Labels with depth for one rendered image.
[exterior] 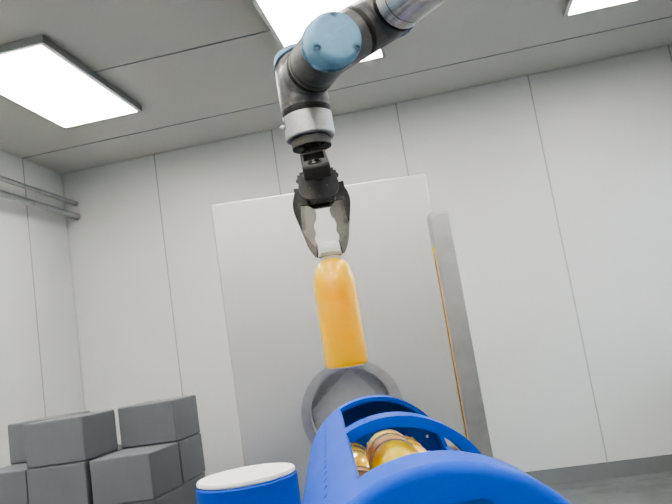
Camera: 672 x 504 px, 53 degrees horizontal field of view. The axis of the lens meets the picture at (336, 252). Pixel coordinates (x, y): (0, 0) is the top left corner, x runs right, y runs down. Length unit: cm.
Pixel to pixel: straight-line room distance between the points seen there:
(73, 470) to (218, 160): 313
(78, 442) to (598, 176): 439
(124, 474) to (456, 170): 356
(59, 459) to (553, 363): 373
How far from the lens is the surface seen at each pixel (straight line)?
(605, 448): 594
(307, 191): 118
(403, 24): 118
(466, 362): 203
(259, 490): 188
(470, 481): 59
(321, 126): 120
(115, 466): 426
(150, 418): 458
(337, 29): 113
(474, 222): 583
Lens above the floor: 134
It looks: 8 degrees up
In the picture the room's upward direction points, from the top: 9 degrees counter-clockwise
